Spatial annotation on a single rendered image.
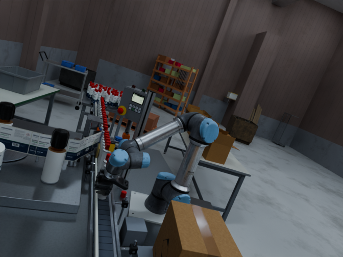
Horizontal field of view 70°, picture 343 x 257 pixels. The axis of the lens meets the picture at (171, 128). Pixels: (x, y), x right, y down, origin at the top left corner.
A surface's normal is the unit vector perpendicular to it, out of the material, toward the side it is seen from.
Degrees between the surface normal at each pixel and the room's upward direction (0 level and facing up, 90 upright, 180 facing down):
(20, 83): 95
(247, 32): 90
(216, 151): 91
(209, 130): 82
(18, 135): 90
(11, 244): 0
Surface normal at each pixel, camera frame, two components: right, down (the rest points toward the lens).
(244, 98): 0.09, 0.26
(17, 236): 0.33, -0.92
